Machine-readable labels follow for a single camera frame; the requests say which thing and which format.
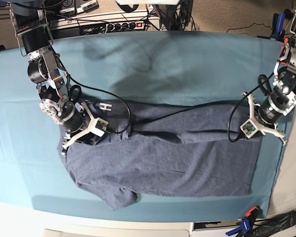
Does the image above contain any black plastic bag bottom right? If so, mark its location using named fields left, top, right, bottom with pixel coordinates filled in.
left=252, top=211, right=296, bottom=237

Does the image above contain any orange black clamp upper right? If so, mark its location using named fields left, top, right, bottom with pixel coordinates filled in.
left=279, top=38, right=290, bottom=65

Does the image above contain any blue clamp upper right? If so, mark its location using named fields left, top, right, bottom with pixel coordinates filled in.
left=270, top=13, right=285, bottom=41

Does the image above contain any teal table cloth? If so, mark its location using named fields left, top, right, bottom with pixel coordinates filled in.
left=0, top=31, right=284, bottom=222

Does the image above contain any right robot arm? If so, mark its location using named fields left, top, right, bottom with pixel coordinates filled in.
left=10, top=0, right=95, bottom=155

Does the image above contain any black camera cable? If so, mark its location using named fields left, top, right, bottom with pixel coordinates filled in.
left=138, top=75, right=272, bottom=143
left=56, top=53, right=132, bottom=135

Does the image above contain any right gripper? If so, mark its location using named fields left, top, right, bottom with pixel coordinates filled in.
left=60, top=102, right=99, bottom=156

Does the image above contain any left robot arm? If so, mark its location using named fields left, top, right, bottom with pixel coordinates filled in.
left=240, top=6, right=296, bottom=144

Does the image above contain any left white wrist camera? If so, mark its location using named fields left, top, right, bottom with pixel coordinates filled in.
left=240, top=119, right=258, bottom=139

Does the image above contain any blue-grey heather T-shirt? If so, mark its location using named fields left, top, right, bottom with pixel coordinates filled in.
left=57, top=103, right=260, bottom=210

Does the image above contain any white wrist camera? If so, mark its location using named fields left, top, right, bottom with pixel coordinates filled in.
left=90, top=118, right=108, bottom=137
left=240, top=119, right=258, bottom=139

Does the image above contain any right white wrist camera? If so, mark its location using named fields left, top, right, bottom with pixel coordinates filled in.
left=90, top=118, right=108, bottom=137

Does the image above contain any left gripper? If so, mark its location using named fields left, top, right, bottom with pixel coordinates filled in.
left=248, top=93, right=286, bottom=145

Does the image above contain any orange blue clamp bottom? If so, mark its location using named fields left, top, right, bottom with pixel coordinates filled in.
left=225, top=206, right=259, bottom=237

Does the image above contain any white power strip red switch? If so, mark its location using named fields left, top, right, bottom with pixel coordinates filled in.
left=104, top=18, right=161, bottom=33

